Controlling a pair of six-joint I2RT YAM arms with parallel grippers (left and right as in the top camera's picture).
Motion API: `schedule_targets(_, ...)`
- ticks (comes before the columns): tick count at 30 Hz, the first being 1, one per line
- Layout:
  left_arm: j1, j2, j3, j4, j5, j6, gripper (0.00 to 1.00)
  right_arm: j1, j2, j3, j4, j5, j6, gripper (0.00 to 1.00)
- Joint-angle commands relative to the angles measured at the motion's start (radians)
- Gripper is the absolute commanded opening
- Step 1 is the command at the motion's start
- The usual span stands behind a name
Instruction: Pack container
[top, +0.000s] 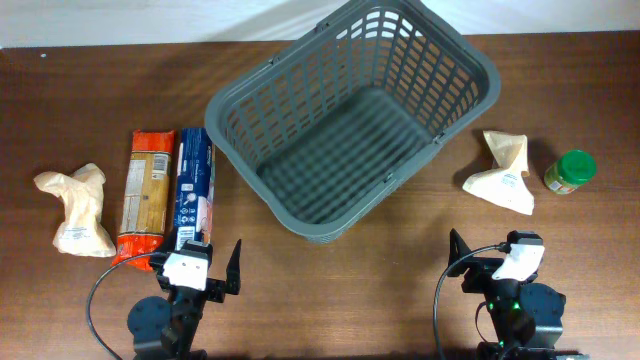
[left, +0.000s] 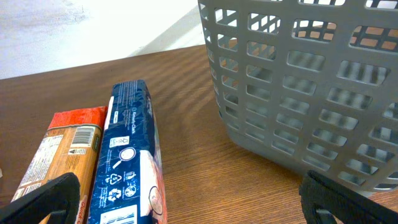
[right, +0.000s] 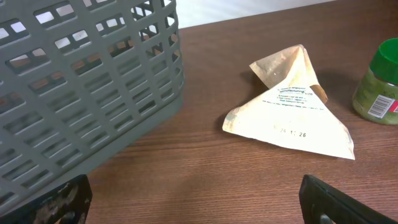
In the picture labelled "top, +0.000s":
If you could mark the beige bag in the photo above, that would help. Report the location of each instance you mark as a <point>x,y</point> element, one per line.
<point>82,195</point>
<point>503,185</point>

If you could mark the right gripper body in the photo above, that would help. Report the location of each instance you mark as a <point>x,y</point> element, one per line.
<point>481,280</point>

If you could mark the blue pasta box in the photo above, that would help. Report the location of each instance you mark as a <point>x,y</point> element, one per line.
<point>194,187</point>

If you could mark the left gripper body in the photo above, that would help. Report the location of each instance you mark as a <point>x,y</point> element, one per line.
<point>214,293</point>

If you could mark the grey plastic basket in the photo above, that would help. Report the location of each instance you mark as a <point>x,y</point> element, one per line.
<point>329,127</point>

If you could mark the orange spaghetti package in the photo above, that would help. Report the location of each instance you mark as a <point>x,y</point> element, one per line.
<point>146,194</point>

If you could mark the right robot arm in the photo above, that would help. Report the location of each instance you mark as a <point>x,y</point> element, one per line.
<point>526,315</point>

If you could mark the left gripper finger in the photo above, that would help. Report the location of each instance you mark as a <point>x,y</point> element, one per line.
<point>233,273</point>
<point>169,245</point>

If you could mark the green lid pesto jar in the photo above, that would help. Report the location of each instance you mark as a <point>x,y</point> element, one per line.
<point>572,170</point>

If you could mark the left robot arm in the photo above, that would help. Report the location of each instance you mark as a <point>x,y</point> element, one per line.
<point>165,328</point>

